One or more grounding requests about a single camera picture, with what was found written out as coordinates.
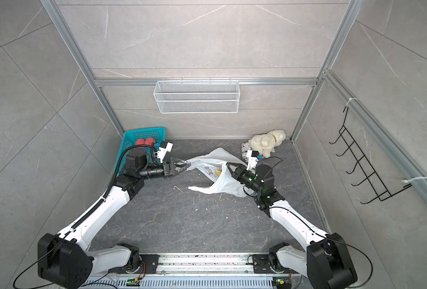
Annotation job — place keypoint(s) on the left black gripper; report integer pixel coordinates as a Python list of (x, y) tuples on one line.
[(169, 170)]

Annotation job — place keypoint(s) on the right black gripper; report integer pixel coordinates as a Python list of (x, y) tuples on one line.
[(239, 173)]

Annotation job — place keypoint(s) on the white printed plastic bag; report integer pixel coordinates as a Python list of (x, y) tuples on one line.
[(214, 166)]

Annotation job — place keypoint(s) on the red peach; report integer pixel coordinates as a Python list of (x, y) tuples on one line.
[(140, 141), (150, 141)]

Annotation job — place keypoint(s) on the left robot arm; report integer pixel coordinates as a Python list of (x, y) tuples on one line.
[(64, 258)]

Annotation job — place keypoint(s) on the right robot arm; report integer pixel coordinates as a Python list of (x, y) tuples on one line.
[(325, 259)]

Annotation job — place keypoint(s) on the white plush toy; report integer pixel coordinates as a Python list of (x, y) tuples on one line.
[(265, 144)]

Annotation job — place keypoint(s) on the teal plastic basket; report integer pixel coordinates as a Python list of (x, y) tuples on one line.
[(138, 138)]

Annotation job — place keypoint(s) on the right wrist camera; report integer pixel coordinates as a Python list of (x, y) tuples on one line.
[(253, 159)]

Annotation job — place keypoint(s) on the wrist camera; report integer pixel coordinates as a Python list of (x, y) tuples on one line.
[(253, 159), (163, 148)]

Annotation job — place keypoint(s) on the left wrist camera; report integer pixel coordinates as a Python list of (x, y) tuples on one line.
[(163, 148)]

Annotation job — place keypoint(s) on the white wire mesh shelf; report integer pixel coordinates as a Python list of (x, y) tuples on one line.
[(195, 97)]

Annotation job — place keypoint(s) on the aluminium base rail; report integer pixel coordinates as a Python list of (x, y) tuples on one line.
[(189, 270)]

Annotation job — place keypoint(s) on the black wire hook rack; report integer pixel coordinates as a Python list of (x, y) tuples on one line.
[(364, 165)]

